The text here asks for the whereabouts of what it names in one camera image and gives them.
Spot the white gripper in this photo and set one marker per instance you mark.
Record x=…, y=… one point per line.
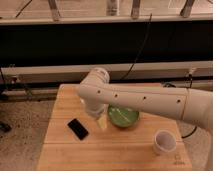
x=95, y=110

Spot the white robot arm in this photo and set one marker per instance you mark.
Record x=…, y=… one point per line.
x=191, y=106

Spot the white cup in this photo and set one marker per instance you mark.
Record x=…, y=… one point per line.
x=164, y=142

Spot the green bowl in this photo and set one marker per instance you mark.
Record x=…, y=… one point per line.
x=122, y=117

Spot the grey metal rail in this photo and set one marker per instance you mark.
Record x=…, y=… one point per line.
x=140, y=71

